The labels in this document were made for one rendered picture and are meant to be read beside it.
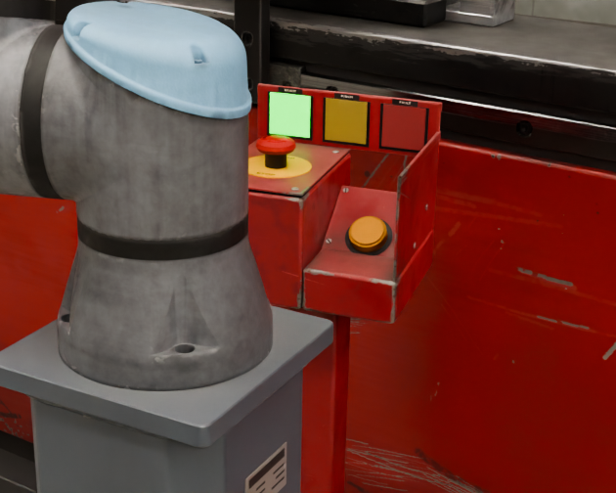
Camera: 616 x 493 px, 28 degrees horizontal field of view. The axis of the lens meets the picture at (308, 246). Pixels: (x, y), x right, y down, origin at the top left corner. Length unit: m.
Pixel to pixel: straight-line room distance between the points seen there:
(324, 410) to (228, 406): 0.51
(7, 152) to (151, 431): 0.20
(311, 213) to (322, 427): 0.25
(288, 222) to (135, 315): 0.39
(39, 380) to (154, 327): 0.09
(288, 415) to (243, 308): 0.11
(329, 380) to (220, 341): 0.48
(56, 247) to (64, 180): 1.01
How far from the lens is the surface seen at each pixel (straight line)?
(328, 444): 1.32
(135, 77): 0.76
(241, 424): 0.83
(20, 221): 1.85
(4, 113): 0.80
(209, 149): 0.78
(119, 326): 0.81
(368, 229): 1.22
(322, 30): 1.43
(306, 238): 1.18
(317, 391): 1.29
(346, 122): 1.28
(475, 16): 1.47
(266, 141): 1.21
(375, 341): 1.51
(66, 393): 0.83
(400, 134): 1.27
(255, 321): 0.83
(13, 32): 0.82
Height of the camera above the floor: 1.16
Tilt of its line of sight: 22 degrees down
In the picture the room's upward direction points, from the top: 1 degrees clockwise
